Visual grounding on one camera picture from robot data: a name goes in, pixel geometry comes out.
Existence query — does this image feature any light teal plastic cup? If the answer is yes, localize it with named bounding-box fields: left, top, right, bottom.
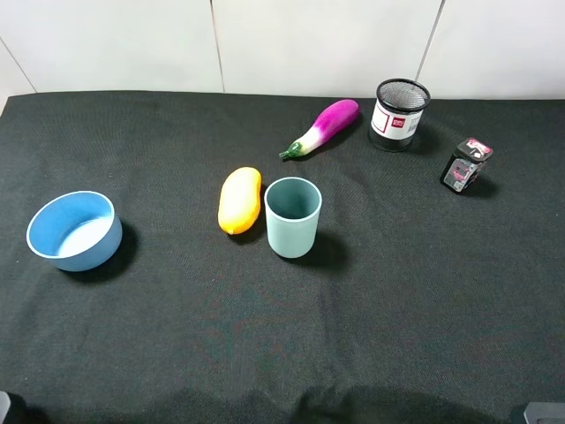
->
left=264, top=177, right=322, bottom=259

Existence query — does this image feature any grey object bottom right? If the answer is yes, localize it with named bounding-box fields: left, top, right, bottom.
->
left=524, top=402, right=565, bottom=424

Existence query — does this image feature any yellow toy mango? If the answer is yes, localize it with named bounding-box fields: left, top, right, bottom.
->
left=217, top=167, right=261, bottom=236

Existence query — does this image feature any purple toy eggplant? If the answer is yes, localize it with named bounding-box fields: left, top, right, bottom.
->
left=279, top=99, right=359, bottom=160

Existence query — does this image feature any black mesh pen holder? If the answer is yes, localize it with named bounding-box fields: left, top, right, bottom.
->
left=368, top=78, right=431, bottom=152

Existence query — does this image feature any small black clip box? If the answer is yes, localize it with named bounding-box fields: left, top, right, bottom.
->
left=440, top=137, right=493, bottom=193

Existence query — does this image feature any blue bowl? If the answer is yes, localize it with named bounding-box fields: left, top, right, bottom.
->
left=26, top=191, right=123, bottom=272

